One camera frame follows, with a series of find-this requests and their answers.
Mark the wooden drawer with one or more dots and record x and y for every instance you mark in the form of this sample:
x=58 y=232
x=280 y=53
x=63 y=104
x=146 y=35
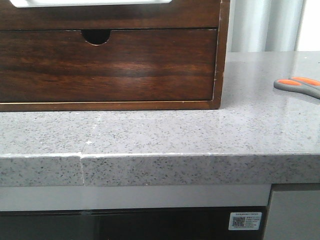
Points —
x=175 y=14
x=132 y=65

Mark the grey orange handled scissors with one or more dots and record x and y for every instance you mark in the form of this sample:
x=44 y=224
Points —
x=302 y=85

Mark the lower wooden drawer front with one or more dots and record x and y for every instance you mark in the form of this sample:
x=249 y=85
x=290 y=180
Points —
x=132 y=65

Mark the dark wooden drawer cabinet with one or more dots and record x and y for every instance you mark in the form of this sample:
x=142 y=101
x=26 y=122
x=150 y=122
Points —
x=98 y=37

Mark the black glass built-in appliance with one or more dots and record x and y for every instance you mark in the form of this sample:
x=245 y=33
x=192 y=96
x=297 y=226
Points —
x=180 y=223

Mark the white QR code sticker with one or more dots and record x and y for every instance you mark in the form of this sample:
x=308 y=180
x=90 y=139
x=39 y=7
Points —
x=244 y=221

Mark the white curtain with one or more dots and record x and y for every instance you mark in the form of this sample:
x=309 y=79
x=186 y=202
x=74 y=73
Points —
x=264 y=25

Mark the grey cabinet door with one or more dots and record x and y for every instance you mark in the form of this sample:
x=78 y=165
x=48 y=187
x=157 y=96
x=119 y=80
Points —
x=293 y=212

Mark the white tray on cabinet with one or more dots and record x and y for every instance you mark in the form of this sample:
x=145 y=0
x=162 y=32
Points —
x=76 y=3

